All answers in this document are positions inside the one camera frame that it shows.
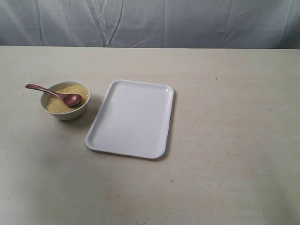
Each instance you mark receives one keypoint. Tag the brown wooden spoon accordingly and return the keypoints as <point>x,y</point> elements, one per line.
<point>71,100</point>

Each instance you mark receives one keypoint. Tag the yellow millet grains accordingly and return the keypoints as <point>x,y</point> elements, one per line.
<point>55,105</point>

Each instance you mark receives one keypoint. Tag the white rectangular plastic tray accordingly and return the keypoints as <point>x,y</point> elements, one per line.
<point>133,120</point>

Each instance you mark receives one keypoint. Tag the grey fabric backdrop curtain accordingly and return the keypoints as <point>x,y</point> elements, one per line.
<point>151,23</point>

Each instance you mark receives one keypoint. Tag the white ceramic bowl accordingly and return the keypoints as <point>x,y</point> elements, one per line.
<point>64,116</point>

